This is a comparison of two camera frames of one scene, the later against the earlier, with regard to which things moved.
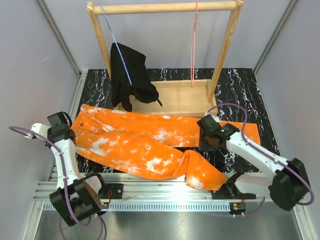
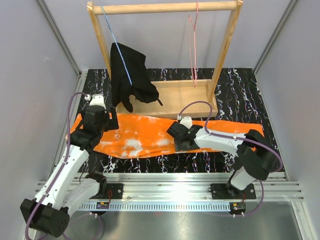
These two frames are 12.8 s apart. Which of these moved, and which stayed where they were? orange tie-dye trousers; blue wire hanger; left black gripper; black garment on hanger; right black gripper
Moved: left black gripper; orange tie-dye trousers; right black gripper
Stayed: black garment on hanger; blue wire hanger
